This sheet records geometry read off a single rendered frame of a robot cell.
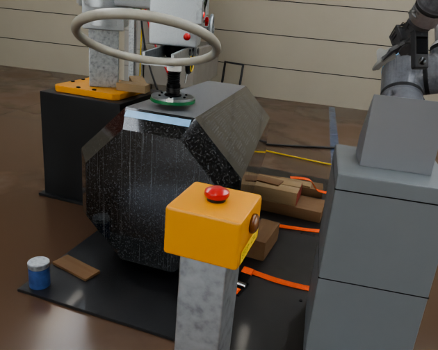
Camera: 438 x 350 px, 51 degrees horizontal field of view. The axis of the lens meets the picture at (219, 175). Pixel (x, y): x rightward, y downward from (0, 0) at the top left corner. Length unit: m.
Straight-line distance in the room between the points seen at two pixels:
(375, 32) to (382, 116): 5.80
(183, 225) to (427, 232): 1.20
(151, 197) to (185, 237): 1.54
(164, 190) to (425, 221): 1.14
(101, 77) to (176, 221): 2.57
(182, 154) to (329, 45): 5.60
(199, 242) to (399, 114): 1.18
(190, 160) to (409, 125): 0.93
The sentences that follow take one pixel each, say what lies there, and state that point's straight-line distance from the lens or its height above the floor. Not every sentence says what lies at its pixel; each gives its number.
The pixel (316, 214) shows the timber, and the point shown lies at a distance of 3.20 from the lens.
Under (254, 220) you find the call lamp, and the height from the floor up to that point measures 1.06.
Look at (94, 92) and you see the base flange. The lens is 3.06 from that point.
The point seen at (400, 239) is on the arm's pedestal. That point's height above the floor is 0.64.
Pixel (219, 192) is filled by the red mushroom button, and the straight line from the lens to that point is 0.69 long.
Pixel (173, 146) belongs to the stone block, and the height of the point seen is 0.74.
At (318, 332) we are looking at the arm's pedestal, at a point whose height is 0.18.
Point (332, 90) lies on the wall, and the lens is 7.54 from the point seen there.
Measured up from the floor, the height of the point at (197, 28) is 1.29.
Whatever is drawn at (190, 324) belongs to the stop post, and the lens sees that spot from 0.79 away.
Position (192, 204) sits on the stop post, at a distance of 0.68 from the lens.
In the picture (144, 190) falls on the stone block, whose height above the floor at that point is 0.50.
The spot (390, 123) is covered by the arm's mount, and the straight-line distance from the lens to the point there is 1.73.
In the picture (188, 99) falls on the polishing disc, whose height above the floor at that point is 0.93.
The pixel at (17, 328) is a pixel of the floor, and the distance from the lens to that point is 2.22.
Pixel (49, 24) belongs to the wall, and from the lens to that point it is 8.77.
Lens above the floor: 1.36
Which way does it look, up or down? 20 degrees down
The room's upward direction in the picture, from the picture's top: 5 degrees clockwise
